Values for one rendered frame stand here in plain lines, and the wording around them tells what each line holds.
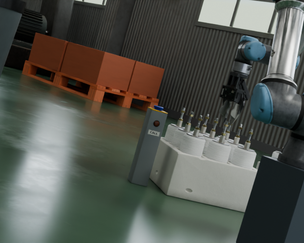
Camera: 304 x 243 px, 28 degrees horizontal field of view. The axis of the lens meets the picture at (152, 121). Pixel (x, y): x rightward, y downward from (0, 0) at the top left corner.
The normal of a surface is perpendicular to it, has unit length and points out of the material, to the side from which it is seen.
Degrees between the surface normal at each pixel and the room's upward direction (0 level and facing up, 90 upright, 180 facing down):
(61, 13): 78
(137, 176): 90
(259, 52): 90
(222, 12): 90
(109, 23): 90
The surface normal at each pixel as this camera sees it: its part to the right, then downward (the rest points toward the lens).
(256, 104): -0.98, -0.14
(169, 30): -0.75, -0.15
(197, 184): 0.25, 0.15
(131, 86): 0.66, 0.26
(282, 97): 0.18, -0.24
